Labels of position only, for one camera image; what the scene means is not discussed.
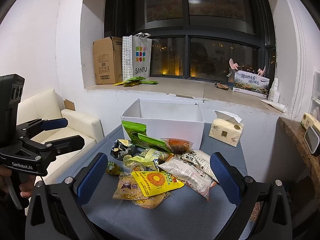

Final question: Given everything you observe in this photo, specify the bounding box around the orange snack packet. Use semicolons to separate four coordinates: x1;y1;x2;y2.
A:
162;138;194;154

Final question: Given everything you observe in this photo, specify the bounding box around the cream tissue pack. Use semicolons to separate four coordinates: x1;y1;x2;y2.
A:
209;110;244;147

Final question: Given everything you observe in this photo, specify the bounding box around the dark foil snack bag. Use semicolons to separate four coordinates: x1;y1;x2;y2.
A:
110;139;136;160

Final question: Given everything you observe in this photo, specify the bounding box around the white long snack bag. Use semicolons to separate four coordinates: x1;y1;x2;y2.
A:
159;157;215;200

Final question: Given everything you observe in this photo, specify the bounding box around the dark wooden side table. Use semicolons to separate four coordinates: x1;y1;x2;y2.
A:
277;117;320;203

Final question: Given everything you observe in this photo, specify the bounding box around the printed landscape gift box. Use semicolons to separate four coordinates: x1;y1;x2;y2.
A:
227;58;270;99

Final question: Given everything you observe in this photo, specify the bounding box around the white green-edged snack bag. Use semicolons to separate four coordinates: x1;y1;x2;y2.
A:
181;150;219;183

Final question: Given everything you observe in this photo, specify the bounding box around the green and yellow sachets pile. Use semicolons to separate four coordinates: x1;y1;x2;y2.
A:
114;76;158;87

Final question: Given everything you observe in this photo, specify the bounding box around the white open cardboard box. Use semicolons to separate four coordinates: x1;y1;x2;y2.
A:
121;99;204;150

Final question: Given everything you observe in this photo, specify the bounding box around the person's left hand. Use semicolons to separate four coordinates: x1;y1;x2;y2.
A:
0;165;36;198

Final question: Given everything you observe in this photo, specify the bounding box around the white spray bottle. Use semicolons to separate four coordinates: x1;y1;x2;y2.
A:
268;77;280;103

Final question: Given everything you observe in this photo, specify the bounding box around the brown cardboard box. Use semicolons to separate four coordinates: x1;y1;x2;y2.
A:
93;36;123;85

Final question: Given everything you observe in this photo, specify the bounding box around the blue table mat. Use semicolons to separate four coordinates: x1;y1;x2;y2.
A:
54;123;247;239

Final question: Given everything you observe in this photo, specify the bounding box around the white SANFU shopping bag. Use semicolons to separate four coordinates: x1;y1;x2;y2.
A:
121;33;152;81

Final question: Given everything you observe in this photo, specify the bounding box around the round cracker pack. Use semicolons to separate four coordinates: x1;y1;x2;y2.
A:
113;172;147;200

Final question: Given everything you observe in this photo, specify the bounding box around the cream leather sofa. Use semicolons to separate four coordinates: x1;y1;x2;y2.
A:
17;89;104;184

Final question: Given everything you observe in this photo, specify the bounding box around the yellow-green candy bag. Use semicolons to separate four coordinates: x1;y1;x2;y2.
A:
123;148;173;172

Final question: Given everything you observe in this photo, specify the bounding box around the small white digital clock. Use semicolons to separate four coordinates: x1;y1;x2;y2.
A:
304;126;320;156

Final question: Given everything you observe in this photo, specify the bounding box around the green snack packet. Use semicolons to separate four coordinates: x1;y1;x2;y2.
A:
121;120;147;148
138;133;171;152

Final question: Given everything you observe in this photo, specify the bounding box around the yellow sunflower seed bag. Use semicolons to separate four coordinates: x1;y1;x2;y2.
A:
131;171;184;197

